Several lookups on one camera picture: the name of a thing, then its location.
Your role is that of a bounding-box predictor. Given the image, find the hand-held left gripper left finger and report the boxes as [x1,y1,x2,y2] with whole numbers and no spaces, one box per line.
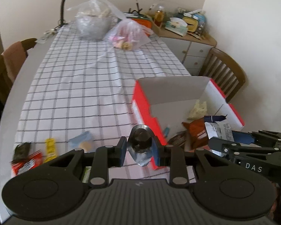
[47,136,127,188]

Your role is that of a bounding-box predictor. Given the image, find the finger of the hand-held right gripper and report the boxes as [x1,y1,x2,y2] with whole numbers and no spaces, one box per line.
[208,138,278,157]
[232,130,281,144]

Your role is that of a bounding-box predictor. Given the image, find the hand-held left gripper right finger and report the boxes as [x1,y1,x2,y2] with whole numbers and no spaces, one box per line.
[152,136,227,185]

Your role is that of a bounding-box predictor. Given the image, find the silver foil snack packet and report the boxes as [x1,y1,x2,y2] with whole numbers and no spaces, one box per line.
[127,125,154,167]

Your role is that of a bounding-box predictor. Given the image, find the white label snack packet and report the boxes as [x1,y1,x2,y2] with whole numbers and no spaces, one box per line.
[204,115,235,143]

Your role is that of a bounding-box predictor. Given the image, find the dark brown snack packet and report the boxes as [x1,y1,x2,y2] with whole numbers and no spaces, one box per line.
[167,131,190,149]

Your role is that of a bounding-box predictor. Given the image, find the red-brown snack packet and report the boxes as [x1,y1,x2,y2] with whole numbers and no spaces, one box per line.
[181,117,212,149]

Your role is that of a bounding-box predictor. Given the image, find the light blue snack packet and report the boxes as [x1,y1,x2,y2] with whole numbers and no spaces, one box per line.
[68,131,93,152]

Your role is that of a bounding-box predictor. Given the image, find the cream white snack packet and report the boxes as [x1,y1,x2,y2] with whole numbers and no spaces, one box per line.
[187,100,208,120]

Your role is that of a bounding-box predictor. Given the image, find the red cardboard box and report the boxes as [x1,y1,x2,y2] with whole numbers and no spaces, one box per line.
[131,76,245,171]

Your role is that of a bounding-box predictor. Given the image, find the yellow cartoon snack packet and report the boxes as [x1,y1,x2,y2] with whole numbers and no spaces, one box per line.
[44,138,58,163]

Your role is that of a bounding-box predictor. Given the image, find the bright red snack packet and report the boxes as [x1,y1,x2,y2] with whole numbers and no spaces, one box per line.
[11,152,44,177]

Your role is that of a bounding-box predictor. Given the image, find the black snack packet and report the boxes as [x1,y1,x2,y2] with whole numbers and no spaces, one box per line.
[10,142,31,164]

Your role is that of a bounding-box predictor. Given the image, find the wooden chair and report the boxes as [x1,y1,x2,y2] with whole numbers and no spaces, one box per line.
[0,38,37,104]
[199,48,247,102]

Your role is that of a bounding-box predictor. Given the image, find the white checkered tablecloth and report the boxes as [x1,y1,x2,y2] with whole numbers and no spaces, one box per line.
[13,21,197,183]

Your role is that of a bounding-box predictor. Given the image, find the grey sideboard cabinet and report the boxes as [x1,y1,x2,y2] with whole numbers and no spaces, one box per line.
[152,16,218,75]

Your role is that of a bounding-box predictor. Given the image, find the small clear plastic bag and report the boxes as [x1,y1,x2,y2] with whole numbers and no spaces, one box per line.
[104,20,154,51]

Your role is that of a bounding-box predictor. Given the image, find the blue carton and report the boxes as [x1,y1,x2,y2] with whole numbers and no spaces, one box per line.
[193,13,206,34]

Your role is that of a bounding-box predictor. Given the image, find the tissue box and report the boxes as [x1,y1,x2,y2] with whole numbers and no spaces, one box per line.
[165,17,188,37]

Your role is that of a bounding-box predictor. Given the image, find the large clear plastic bag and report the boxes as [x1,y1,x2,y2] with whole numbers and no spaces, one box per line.
[67,0,127,40]

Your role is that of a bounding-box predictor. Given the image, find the orange case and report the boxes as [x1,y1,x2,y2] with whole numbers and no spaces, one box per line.
[125,16,155,37]

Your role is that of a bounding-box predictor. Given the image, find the amber bottle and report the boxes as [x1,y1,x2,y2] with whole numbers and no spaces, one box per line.
[154,6,165,27]

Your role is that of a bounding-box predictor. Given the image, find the black pen holder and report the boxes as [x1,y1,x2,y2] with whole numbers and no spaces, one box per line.
[128,0,144,16]

